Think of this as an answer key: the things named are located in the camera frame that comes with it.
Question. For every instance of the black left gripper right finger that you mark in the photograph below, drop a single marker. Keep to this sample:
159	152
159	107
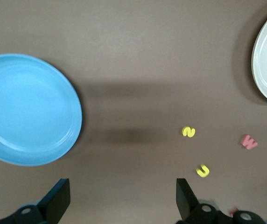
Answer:
184	200

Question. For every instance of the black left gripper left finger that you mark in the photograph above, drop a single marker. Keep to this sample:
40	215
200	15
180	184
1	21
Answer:
58	198

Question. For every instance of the yellow foam letter u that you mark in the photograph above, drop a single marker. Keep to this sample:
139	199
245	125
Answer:
203	175

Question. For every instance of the yellow foam letter s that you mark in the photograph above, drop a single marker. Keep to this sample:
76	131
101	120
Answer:
188	132

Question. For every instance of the dark red foam letter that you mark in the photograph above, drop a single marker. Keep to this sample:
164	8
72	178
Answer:
232	212

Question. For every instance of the red foam letter w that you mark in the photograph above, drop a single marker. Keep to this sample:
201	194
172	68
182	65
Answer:
249	142

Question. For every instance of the blue plate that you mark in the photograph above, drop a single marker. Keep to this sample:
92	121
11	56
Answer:
28	109

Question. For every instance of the brown table cover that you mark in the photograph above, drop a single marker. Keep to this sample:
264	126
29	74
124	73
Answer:
133	70

